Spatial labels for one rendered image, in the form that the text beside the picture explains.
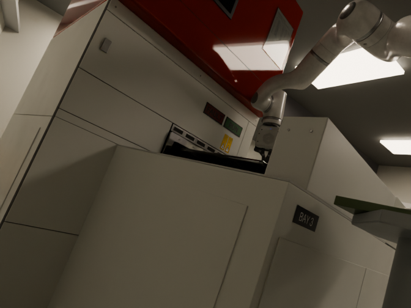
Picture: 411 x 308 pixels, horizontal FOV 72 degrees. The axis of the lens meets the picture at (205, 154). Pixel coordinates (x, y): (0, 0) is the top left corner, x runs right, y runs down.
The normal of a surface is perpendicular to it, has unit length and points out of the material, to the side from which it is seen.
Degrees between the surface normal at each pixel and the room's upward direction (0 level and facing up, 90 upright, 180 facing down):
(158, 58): 90
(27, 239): 90
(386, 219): 90
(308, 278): 90
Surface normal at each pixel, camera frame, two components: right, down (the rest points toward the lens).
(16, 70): 0.53, 0.04
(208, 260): -0.66, -0.36
